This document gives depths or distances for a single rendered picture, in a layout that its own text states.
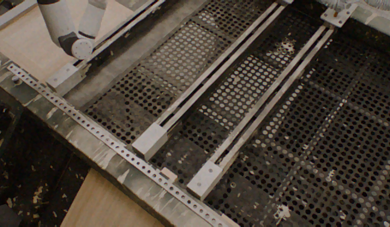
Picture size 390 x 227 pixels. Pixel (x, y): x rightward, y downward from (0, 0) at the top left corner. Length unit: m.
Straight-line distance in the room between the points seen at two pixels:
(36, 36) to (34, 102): 0.41
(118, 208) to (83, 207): 0.18
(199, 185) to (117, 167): 0.30
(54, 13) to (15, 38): 0.59
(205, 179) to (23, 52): 1.01
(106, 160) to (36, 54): 0.66
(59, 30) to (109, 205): 0.76
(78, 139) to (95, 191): 0.35
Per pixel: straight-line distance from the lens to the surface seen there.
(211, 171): 1.29
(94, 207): 1.73
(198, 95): 1.46
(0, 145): 1.69
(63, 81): 1.58
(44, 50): 1.80
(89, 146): 1.41
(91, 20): 1.42
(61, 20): 1.36
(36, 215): 1.91
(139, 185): 1.30
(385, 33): 1.87
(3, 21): 1.97
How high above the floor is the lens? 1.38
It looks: 10 degrees down
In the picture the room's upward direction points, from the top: 30 degrees clockwise
